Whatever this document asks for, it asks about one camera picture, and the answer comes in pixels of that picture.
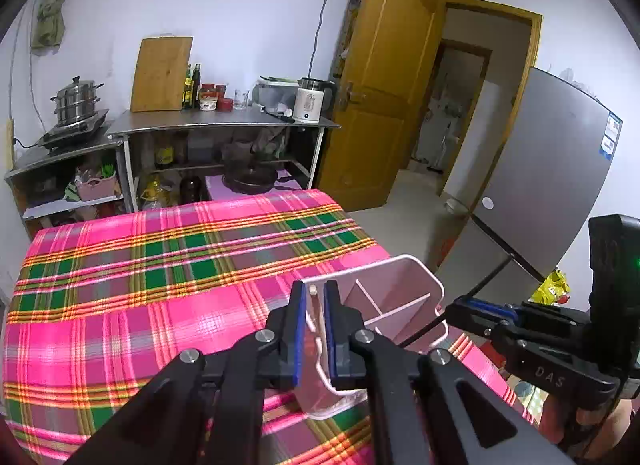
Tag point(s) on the yellow oil bottle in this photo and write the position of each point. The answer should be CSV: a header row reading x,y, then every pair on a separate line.
x,y
155,195

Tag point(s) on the light wooden chopstick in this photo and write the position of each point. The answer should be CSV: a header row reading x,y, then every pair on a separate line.
x,y
313,291

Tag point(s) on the low metal shelf table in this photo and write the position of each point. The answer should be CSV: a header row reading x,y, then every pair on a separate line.
x,y
60,156

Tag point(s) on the wooden door frame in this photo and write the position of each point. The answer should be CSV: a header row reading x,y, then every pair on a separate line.
x,y
530,45

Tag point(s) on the small red container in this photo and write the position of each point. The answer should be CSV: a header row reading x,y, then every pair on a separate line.
x,y
225,104

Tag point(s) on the clear plastic divided organizer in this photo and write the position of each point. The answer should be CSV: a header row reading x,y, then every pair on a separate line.
x,y
395,290

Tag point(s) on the green curtain cloth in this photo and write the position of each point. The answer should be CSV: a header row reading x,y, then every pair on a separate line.
x,y
50,10

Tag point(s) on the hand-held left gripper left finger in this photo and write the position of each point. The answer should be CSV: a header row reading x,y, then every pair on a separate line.
x,y
299,335

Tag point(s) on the dark glass bottle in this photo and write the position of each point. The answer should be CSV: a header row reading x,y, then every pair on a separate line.
x,y
191,190

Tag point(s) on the wooden door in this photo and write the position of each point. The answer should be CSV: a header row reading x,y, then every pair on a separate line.
x,y
385,95

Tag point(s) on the clear drinking glass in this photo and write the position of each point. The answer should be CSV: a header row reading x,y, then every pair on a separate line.
x,y
241,100

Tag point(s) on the steel steamer pot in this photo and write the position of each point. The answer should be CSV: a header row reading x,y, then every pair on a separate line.
x,y
75,102

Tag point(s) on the silver refrigerator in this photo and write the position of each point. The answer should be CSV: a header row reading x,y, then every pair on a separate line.
x,y
540,170

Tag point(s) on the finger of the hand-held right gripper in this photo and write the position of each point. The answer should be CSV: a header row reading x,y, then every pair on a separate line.
x,y
465,319
492,307

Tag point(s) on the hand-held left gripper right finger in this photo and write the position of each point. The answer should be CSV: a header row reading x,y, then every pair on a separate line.
x,y
330,335

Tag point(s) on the dark oil bottle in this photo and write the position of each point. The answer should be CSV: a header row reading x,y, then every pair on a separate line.
x,y
196,87
187,90

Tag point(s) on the tall metal shelf table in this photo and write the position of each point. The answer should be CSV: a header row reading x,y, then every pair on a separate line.
x,y
225,117

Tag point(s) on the pink stool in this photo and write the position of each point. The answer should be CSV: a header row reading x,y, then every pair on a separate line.
x,y
215,190

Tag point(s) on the wooden cutting board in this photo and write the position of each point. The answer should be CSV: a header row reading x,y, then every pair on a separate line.
x,y
160,75

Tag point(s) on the black induction cooker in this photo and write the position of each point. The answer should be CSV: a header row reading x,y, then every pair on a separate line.
x,y
75,134

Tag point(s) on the white electric kettle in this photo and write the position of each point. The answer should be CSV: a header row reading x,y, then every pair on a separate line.
x,y
307,102

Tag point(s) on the black wok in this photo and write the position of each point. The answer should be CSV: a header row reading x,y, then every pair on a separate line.
x,y
250,180

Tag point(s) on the black chopstick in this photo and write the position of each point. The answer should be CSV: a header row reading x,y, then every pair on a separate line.
x,y
480,283

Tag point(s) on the yellowish power strip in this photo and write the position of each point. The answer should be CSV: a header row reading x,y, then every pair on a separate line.
x,y
9,145

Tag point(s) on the pink plaid tablecloth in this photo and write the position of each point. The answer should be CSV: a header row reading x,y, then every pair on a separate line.
x,y
150,295

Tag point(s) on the yellow snack bag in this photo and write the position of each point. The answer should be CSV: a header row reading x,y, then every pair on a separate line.
x,y
550,290

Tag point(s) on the person's right hand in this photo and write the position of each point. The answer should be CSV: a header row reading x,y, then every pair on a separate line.
x,y
627,427

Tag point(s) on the red-lidded sauce jar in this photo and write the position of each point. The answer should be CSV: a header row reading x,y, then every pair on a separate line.
x,y
207,97

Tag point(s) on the pink plastic basket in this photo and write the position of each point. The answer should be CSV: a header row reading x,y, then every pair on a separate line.
x,y
95,187

